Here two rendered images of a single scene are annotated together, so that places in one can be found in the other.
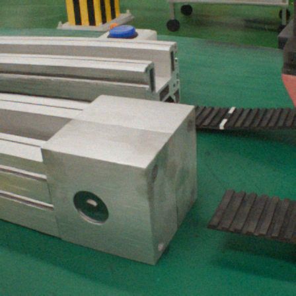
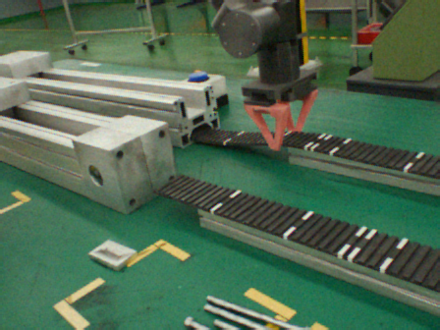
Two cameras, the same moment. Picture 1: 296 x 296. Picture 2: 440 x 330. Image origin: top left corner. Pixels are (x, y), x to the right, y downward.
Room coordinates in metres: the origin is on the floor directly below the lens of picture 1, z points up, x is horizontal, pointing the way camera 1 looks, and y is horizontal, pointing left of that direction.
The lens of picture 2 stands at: (-0.18, -0.30, 1.08)
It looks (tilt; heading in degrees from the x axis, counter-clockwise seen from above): 25 degrees down; 19
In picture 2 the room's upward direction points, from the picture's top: 9 degrees counter-clockwise
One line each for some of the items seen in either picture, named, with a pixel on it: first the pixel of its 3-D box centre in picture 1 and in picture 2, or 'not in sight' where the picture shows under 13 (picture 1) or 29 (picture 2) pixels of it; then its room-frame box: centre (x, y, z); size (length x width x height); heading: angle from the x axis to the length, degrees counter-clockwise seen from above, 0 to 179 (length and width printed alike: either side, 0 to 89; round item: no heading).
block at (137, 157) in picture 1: (131, 168); (134, 158); (0.35, 0.02, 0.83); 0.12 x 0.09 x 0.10; 153
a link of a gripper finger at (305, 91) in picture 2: not in sight; (287, 110); (0.46, -0.19, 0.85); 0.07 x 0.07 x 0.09; 64
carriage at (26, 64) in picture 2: not in sight; (19, 69); (0.83, 0.56, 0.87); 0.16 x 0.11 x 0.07; 63
